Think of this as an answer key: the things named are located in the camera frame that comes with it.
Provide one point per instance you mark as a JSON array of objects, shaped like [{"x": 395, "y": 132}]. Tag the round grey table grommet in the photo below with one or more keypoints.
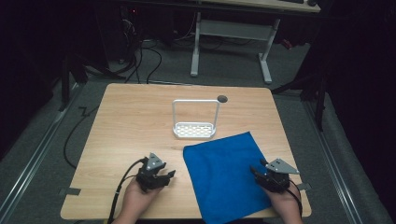
[{"x": 222, "y": 99}]

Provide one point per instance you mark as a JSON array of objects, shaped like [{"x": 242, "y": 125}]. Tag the blue cloth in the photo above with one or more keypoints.
[{"x": 225, "y": 177}]

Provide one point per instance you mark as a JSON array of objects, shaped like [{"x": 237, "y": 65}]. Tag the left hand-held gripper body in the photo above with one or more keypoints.
[{"x": 149, "y": 177}]

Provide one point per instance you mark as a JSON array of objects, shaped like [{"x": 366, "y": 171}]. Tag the person's left hand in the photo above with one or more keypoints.
[{"x": 137, "y": 199}]

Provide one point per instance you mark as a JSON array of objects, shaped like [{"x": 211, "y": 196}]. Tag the black stand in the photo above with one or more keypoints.
[
  {"x": 314, "y": 93},
  {"x": 70, "y": 77}
]

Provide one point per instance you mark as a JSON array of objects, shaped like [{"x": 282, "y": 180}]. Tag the grey tape strip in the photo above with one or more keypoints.
[
  {"x": 304, "y": 186},
  {"x": 69, "y": 191}
]

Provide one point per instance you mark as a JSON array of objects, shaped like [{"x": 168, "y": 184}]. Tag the white-legged desk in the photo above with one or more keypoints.
[{"x": 236, "y": 31}]

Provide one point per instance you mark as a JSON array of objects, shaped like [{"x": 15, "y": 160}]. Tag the aluminium floor rail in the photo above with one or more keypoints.
[
  {"x": 330, "y": 161},
  {"x": 34, "y": 155}
]

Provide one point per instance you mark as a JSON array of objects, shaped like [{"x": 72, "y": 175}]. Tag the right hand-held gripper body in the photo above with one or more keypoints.
[{"x": 277, "y": 175}]

